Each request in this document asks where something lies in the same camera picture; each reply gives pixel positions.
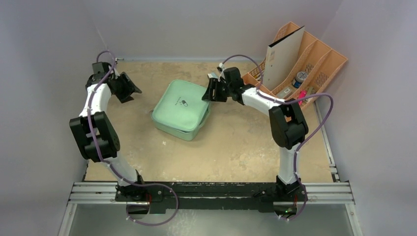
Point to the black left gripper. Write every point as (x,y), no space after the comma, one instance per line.
(129,89)

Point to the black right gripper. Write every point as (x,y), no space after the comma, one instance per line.
(218,90)

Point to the mint green storage case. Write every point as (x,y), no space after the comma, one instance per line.
(181,112)

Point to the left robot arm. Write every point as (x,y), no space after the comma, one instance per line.
(92,129)

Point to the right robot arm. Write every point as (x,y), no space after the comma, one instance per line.
(287,122)

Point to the blue white stapler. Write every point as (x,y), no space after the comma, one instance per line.
(212,75)

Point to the grey box in organizer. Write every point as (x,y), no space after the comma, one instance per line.
(285,93)

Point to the white folder in organizer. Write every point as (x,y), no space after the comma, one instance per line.
(282,55)

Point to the pink marker in organizer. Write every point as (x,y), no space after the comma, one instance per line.
(301,97)

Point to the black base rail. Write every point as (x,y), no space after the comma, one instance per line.
(264,197)

